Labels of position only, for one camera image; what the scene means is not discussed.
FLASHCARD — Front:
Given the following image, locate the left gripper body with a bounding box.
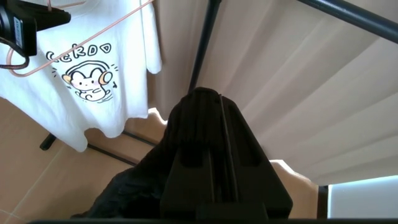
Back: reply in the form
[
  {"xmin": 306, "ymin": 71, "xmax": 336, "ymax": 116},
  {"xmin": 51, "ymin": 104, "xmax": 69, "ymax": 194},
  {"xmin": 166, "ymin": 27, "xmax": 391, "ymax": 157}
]
[{"xmin": 0, "ymin": 4, "xmax": 39, "ymax": 58}]

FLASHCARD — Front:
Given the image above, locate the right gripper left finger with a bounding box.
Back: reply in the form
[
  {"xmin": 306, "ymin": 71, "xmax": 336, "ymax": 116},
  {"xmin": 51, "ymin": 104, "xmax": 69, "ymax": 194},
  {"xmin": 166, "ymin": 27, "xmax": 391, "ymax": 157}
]
[{"xmin": 160, "ymin": 145, "xmax": 219, "ymax": 218}]

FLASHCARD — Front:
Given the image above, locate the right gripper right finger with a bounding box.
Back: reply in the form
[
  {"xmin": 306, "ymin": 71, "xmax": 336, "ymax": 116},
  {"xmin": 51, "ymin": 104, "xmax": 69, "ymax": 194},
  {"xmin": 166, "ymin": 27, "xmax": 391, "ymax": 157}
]
[{"xmin": 219, "ymin": 94, "xmax": 294, "ymax": 218}]

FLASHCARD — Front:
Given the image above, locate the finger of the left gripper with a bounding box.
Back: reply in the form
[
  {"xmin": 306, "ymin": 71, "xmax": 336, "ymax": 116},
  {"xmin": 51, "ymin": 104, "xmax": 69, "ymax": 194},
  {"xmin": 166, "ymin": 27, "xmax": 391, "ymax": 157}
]
[{"xmin": 9, "ymin": 0, "xmax": 72, "ymax": 32}]

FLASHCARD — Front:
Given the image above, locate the black garment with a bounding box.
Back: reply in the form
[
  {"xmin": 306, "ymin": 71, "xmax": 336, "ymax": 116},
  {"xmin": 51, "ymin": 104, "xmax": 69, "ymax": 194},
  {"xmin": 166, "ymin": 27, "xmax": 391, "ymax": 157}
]
[{"xmin": 71, "ymin": 86, "xmax": 225, "ymax": 218}]

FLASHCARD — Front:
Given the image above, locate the white printed garment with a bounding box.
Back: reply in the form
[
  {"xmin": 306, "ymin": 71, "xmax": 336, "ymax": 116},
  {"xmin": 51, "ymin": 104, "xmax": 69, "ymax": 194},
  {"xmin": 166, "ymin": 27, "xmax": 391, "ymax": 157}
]
[{"xmin": 0, "ymin": 0, "xmax": 163, "ymax": 153}]

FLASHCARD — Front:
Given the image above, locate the black clothes rack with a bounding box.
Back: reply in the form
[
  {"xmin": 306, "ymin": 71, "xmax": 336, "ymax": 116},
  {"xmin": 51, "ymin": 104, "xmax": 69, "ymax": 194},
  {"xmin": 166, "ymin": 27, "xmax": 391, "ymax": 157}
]
[{"xmin": 39, "ymin": 0, "xmax": 398, "ymax": 167}]

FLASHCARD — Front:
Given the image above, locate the beige curtain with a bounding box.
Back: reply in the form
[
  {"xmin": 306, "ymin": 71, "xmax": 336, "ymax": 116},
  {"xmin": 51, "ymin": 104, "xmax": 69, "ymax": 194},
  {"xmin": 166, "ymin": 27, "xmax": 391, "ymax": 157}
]
[{"xmin": 147, "ymin": 0, "xmax": 398, "ymax": 187}]

